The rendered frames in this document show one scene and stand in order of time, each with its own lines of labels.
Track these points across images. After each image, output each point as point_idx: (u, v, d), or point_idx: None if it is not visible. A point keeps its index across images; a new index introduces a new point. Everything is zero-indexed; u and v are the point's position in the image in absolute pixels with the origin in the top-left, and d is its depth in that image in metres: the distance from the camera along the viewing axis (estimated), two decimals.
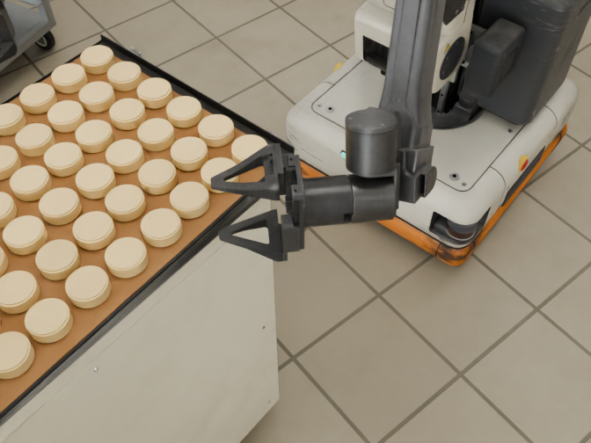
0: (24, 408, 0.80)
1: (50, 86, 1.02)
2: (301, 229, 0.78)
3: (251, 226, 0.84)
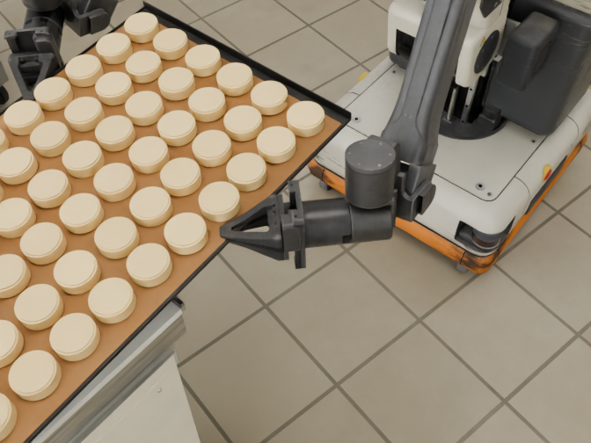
0: None
1: (96, 57, 0.99)
2: (302, 250, 0.82)
3: (251, 225, 0.84)
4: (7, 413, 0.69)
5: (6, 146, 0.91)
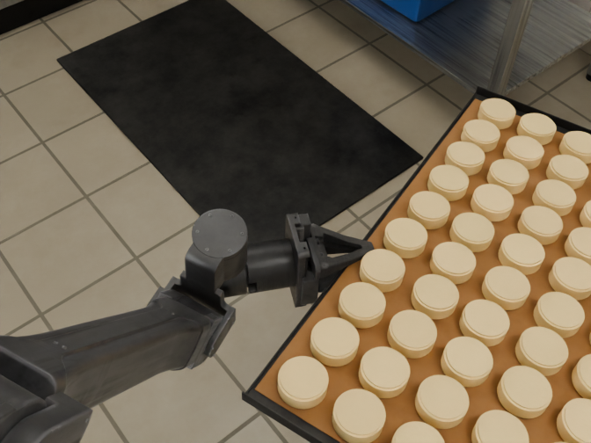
0: None
1: None
2: None
3: (343, 265, 0.80)
4: (483, 109, 0.97)
5: None
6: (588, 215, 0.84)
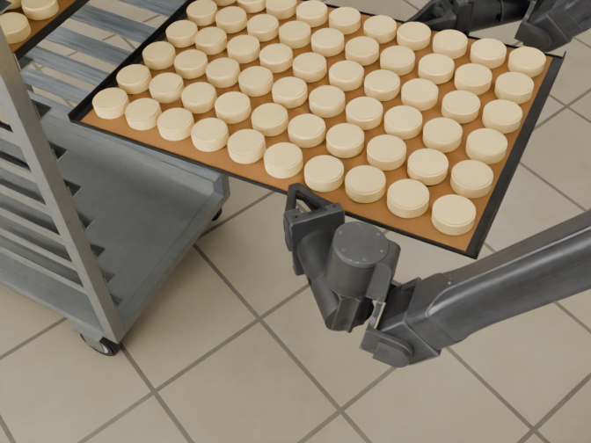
0: None
1: (465, 44, 1.00)
2: (292, 253, 0.81)
3: (312, 208, 0.85)
4: (110, 107, 0.97)
5: (346, 31, 1.06)
6: (246, 52, 1.03)
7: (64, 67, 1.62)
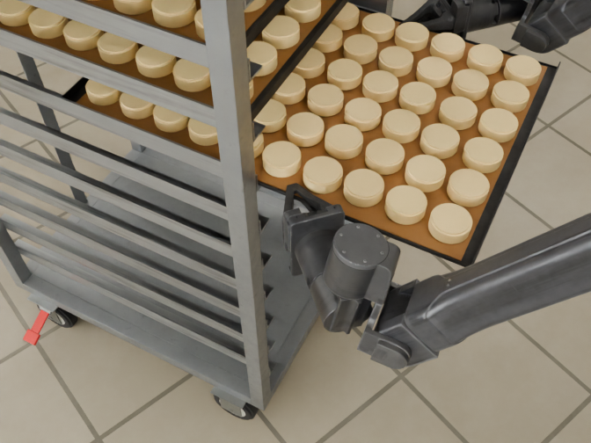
0: None
1: (463, 48, 1.01)
2: (290, 253, 0.81)
3: (310, 209, 0.86)
4: (104, 94, 0.95)
5: (345, 26, 1.06)
6: None
7: None
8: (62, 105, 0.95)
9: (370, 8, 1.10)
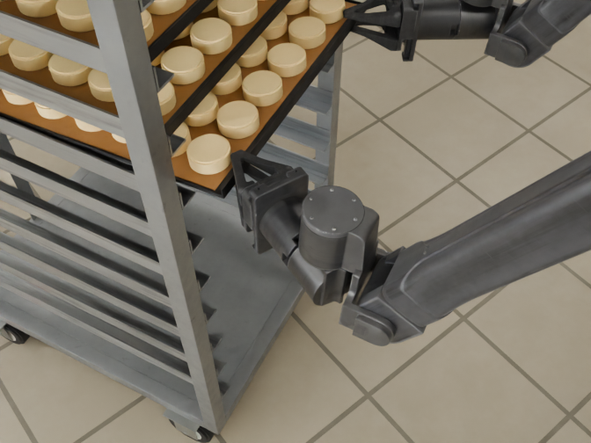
0: None
1: None
2: (305, 196, 0.74)
3: (244, 176, 0.75)
4: None
5: None
6: None
7: None
8: None
9: None
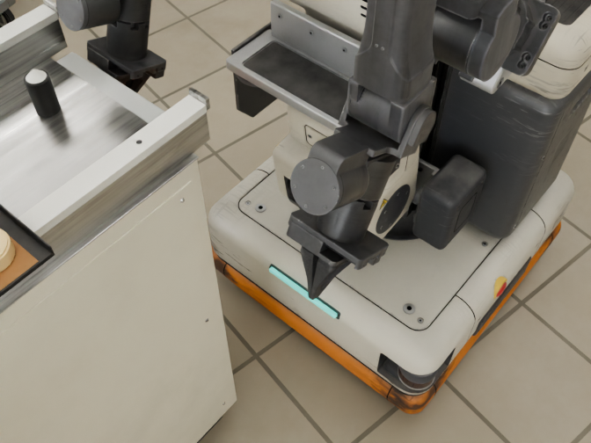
0: None
1: None
2: (328, 243, 0.75)
3: None
4: None
5: None
6: None
7: None
8: None
9: None
